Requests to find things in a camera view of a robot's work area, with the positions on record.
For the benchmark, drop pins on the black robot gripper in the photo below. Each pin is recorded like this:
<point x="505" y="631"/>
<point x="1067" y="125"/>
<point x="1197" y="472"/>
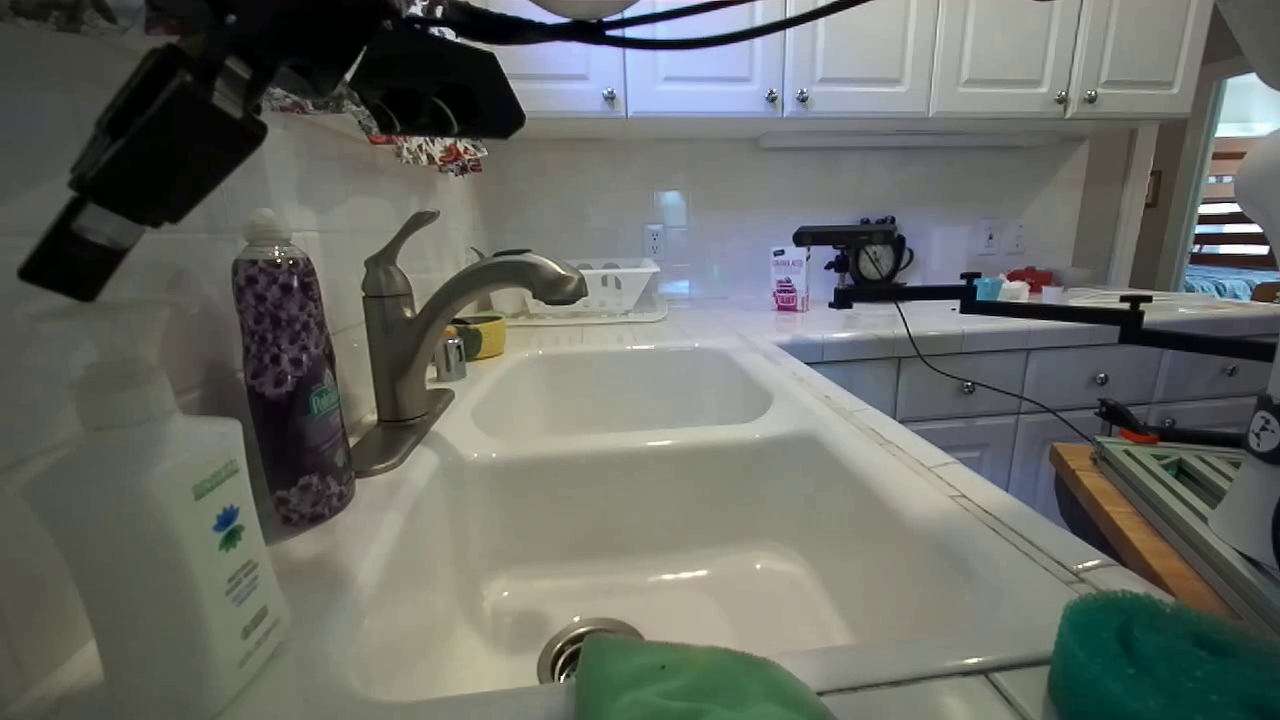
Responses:
<point x="179" y="130"/>

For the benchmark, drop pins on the purple dish soap bottle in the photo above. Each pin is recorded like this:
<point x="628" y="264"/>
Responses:
<point x="289" y="379"/>

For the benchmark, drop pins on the white soap pump bottle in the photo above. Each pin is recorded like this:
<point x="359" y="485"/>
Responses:
<point x="157" y="526"/>

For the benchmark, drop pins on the pink labelled small bottle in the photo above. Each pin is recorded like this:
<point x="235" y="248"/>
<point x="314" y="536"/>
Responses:
<point x="788" y="279"/>

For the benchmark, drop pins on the floral curtain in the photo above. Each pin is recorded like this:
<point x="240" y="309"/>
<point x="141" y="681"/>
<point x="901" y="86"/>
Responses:
<point x="443" y="154"/>

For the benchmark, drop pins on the brushed steel kitchen faucet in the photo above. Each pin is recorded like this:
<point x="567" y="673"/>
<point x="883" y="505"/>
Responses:
<point x="404" y="334"/>

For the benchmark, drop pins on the yellow cup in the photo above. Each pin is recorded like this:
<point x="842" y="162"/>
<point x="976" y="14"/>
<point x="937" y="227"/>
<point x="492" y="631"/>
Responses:
<point x="482" y="336"/>

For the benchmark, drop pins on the white dish rack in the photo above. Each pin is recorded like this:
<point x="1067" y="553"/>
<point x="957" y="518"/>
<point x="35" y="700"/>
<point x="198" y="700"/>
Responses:
<point x="613" y="288"/>

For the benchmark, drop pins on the white double basin sink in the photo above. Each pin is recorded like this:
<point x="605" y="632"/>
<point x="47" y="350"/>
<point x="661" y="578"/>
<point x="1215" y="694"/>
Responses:
<point x="706" y="494"/>

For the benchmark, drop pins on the metal sink drain strainer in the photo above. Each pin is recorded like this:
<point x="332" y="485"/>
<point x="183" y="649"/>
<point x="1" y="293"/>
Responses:
<point x="563" y="655"/>

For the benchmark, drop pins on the green cloth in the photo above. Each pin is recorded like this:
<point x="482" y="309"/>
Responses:
<point x="686" y="681"/>

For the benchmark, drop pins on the white upper cabinets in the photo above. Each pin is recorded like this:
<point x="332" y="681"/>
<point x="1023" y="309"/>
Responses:
<point x="897" y="61"/>

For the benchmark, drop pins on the white lower drawer cabinets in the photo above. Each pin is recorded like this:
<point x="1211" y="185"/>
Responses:
<point x="1006" y="408"/>

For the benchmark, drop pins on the wooden robot cart top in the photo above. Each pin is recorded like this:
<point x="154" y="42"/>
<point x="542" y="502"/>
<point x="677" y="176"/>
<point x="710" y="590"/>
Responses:
<point x="1107" y="518"/>

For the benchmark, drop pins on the green round sponge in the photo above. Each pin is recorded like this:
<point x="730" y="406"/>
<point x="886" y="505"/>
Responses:
<point x="1140" y="657"/>

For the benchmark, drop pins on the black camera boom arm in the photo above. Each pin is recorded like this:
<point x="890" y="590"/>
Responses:
<point x="1126" y="319"/>

